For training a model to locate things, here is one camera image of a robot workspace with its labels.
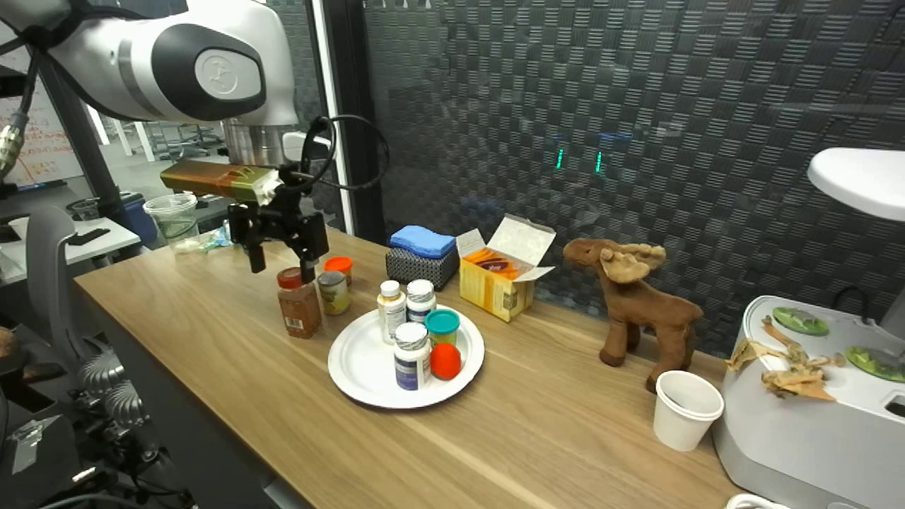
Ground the blue bin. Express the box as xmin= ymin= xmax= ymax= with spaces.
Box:
xmin=119 ymin=193 xmax=163 ymax=248

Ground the brown moose plushie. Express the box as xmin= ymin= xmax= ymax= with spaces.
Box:
xmin=559 ymin=235 xmax=706 ymax=392

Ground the orange cap spice bottle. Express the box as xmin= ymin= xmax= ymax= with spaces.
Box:
xmin=274 ymin=266 xmax=325 ymax=340

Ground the white bottle green label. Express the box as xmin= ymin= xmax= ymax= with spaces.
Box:
xmin=373 ymin=276 xmax=410 ymax=347

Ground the white bottle blue label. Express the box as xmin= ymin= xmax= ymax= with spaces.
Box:
xmin=404 ymin=276 xmax=437 ymax=327

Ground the tan wrist camera box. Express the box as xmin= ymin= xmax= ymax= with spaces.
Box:
xmin=157 ymin=156 xmax=284 ymax=208

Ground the crumpled teal plastic wrapper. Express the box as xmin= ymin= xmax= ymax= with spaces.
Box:
xmin=171 ymin=224 xmax=235 ymax=255

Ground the clear plastic bucket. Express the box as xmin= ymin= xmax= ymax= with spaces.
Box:
xmin=140 ymin=190 xmax=201 ymax=242

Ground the dried brown plant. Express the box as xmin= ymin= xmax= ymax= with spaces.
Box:
xmin=720 ymin=313 xmax=843 ymax=403

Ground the white paper cup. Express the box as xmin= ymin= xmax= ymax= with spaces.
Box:
xmin=649 ymin=368 xmax=727 ymax=454

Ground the blue sponge cloth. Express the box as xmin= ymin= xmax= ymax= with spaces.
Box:
xmin=386 ymin=224 xmax=457 ymax=262

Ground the white paper plate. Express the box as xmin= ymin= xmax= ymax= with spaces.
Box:
xmin=325 ymin=304 xmax=488 ymax=413

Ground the white side table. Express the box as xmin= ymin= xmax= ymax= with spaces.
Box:
xmin=0 ymin=215 xmax=143 ymax=285

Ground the black slanted pole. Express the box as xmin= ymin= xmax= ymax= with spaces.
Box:
xmin=35 ymin=54 xmax=130 ymax=224

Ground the grey office chair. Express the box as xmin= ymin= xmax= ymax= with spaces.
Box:
xmin=23 ymin=203 xmax=82 ymax=371

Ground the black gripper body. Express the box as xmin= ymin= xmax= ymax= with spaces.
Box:
xmin=262 ymin=163 xmax=320 ymax=235

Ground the grey white appliance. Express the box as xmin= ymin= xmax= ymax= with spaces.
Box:
xmin=713 ymin=290 xmax=905 ymax=509

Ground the white bottle dark label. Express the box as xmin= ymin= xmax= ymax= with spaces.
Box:
xmin=389 ymin=319 xmax=433 ymax=392

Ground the black remote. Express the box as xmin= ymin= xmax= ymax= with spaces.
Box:
xmin=64 ymin=227 xmax=113 ymax=248

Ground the black tripod equipment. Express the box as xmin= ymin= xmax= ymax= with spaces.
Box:
xmin=0 ymin=336 xmax=201 ymax=509

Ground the white round lamp head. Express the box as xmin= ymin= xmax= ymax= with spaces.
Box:
xmin=802 ymin=145 xmax=905 ymax=224

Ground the small can silver lid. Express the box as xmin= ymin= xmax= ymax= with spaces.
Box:
xmin=317 ymin=268 xmax=354 ymax=317

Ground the open yellow orange carton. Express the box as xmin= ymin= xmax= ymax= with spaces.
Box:
xmin=453 ymin=213 xmax=559 ymax=324

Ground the white ringed object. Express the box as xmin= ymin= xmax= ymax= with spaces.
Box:
xmin=717 ymin=488 xmax=792 ymax=509

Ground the grey woven box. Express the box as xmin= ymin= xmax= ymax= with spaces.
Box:
xmin=382 ymin=246 xmax=460 ymax=290

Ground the orange lid yellow tub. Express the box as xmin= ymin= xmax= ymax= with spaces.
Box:
xmin=321 ymin=255 xmax=355 ymax=287

